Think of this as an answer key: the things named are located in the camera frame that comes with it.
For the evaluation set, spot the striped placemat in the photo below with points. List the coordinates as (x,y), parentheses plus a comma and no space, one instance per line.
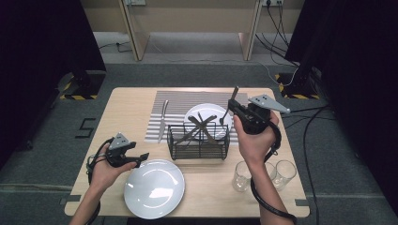
(200,98)

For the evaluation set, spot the metal cutlery piece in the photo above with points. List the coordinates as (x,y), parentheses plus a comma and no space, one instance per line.
(193,120)
(212,118)
(199,115)

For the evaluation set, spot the white plate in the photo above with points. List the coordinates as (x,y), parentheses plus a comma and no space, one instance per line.
(208,109)
(153,190)

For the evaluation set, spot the clear drinking glass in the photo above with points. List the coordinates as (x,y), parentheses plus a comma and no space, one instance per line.
(284,175)
(241,181)

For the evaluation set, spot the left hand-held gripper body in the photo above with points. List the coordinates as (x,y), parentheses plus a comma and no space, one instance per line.
(117,154)

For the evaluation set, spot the stand base with striped tape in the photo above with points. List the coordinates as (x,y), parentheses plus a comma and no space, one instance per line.
(297,89)
(84,86)

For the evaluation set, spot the black curtain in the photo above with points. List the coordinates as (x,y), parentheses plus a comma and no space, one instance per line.
(37,62)
(359,78)

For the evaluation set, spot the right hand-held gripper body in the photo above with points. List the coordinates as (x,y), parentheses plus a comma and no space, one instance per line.
(255,122)

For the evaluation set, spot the silver table knife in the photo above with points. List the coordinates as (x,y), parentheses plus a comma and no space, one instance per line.
(162,122)

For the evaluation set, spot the person's left hand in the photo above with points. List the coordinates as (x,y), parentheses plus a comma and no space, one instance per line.
(104,175)

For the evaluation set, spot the wall socket with plugs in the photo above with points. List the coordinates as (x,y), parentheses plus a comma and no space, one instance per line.
(275,2)

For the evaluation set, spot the grey tape strip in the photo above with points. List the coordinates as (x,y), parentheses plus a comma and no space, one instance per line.
(302,202)
(67,199)

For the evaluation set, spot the beige wooden desk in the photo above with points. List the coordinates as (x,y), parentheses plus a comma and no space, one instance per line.
(194,18)

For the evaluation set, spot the person's right hand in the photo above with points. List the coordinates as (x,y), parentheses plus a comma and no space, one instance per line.
(255,146)

